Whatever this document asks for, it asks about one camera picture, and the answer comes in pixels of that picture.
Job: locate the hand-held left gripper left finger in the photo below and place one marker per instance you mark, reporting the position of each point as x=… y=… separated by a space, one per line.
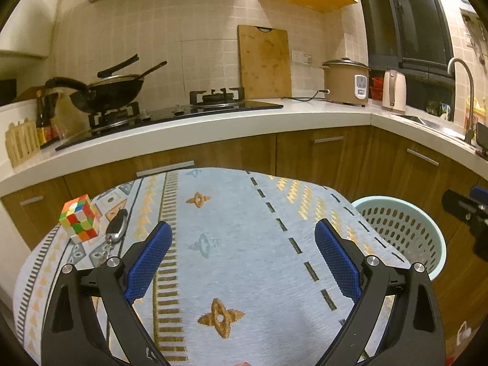
x=148 y=263

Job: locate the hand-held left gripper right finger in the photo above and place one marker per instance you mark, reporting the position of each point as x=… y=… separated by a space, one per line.
x=335 y=259

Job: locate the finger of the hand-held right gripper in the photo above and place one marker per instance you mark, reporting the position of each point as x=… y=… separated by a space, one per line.
x=481 y=193
x=461 y=204

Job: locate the light blue plastic basket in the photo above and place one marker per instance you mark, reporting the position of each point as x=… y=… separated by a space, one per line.
x=385 y=202

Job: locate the black car key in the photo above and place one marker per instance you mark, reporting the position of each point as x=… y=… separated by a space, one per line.
x=116 y=227

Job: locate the black rectangular object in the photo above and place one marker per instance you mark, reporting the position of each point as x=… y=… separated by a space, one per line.
x=482 y=137

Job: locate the multicoloured puzzle cube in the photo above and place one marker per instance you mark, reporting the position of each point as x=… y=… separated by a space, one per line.
x=80 y=217

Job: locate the steel sink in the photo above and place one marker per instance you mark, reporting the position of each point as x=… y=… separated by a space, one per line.
x=423 y=121

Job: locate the patterned grey tablecloth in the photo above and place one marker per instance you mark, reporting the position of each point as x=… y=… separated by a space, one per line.
x=236 y=228

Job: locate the steel faucet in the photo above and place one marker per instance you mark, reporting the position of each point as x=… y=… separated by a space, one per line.
x=469 y=95

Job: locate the pale pink electric kettle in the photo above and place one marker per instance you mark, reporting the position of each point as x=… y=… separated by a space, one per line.
x=394 y=91

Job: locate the red plastic cups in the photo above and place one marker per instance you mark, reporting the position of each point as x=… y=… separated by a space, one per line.
x=377 y=88

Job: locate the beige rice cooker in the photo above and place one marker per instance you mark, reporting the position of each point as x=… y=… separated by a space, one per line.
x=341 y=84

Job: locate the dark sauce bottle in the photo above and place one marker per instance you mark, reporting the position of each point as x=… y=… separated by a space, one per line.
x=53 y=122
x=41 y=125

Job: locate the black wok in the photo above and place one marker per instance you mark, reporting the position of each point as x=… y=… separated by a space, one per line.
x=106 y=97

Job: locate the wooden fence shaped holder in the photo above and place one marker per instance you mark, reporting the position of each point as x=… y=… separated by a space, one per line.
x=23 y=145

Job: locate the black gas hob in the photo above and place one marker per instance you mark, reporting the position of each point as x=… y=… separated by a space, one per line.
x=244 y=104

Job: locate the dark framed window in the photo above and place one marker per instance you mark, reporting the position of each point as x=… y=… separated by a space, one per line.
x=411 y=26

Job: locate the wooden cutting board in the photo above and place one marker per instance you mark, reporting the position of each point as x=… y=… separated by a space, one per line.
x=263 y=64

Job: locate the white wall socket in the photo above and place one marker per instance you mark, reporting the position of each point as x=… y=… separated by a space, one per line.
x=301 y=57

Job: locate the white wall shelf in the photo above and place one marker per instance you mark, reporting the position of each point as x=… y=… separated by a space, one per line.
x=19 y=54

